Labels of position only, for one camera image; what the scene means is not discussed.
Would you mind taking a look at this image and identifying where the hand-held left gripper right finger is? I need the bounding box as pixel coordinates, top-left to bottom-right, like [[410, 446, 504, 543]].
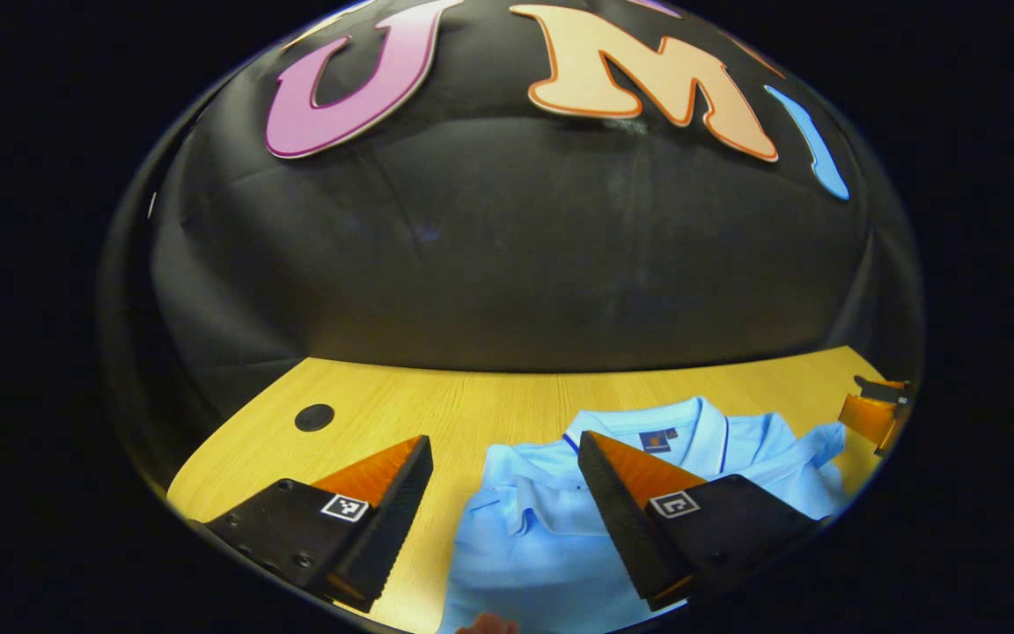
[[577, 430, 834, 613]]

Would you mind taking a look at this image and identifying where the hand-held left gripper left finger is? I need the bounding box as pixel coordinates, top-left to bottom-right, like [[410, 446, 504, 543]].
[[186, 434, 435, 615]]

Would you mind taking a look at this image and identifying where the light blue polo T-shirt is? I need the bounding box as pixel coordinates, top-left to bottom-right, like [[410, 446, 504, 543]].
[[437, 396, 851, 634]]

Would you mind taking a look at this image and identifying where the black backdrop cloth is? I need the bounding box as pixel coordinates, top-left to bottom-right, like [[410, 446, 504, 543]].
[[98, 0, 926, 494]]

